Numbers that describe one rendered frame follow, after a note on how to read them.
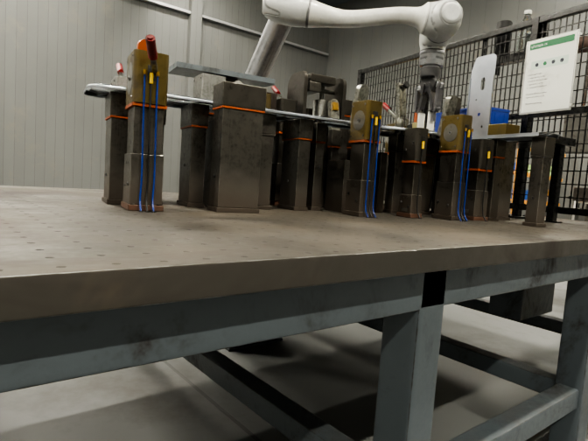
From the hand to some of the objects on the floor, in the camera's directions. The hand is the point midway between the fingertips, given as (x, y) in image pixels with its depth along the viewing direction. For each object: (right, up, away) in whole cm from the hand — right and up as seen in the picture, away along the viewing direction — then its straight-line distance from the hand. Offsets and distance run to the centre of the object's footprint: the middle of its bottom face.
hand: (425, 122), depth 176 cm
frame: (-43, -102, 0) cm, 111 cm away
